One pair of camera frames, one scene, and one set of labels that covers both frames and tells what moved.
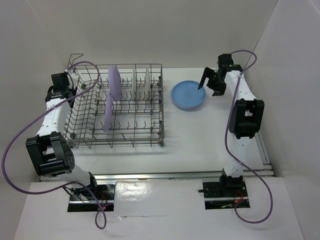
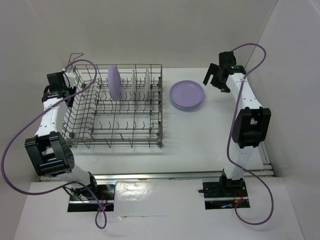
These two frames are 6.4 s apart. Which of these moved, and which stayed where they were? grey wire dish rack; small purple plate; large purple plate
Moved: small purple plate
Stayed: grey wire dish rack; large purple plate
